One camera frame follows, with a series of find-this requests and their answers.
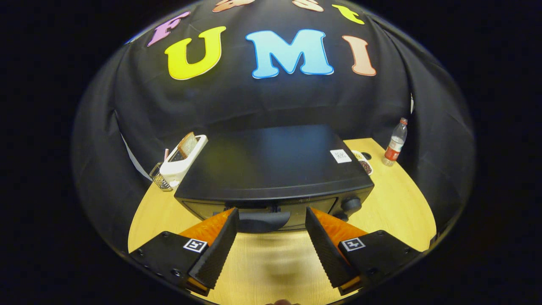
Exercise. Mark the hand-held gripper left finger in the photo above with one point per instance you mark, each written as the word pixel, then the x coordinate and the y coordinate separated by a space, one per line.
pixel 218 254

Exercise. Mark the brown bread slice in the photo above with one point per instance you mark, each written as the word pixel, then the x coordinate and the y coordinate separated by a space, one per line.
pixel 187 145

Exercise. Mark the white divided dish with beans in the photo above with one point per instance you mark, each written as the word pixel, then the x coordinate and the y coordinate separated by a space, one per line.
pixel 365 166

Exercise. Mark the black table grommet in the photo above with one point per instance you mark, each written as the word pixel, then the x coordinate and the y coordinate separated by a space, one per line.
pixel 366 156

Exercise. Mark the white toaster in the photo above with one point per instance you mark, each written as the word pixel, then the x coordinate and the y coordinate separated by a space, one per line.
pixel 182 167

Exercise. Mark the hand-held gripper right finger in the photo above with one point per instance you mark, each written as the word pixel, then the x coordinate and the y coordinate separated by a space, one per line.
pixel 326 254

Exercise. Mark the black toaster oven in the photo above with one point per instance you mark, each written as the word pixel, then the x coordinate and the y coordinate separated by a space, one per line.
pixel 271 161

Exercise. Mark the plastic bottle with red label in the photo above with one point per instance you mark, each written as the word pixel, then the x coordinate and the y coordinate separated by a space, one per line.
pixel 394 146

